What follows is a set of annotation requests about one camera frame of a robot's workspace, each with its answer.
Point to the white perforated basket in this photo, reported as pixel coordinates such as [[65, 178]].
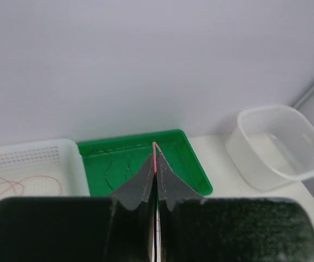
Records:
[[42, 168]]

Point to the white plastic tub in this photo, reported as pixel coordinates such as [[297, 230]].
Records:
[[272, 146]]

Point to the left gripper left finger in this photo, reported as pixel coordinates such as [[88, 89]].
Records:
[[117, 227]]

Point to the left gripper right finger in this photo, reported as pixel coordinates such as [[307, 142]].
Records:
[[196, 228]]

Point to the green plastic tray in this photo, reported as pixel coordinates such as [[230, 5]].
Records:
[[109, 163]]

